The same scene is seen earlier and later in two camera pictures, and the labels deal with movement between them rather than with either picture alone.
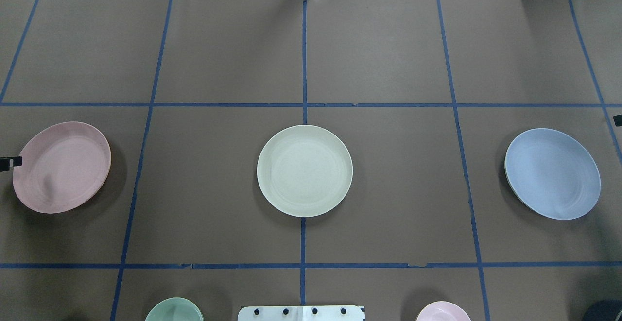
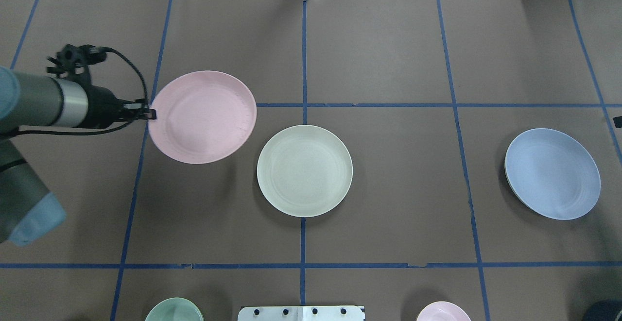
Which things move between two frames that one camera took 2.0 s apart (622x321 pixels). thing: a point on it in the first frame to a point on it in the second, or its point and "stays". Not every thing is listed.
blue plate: [551, 174] stays
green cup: [175, 309] stays
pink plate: [62, 167] to [202, 117]
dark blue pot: [606, 310] stays
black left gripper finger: [5, 162] to [139, 104]
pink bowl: [443, 311] stays
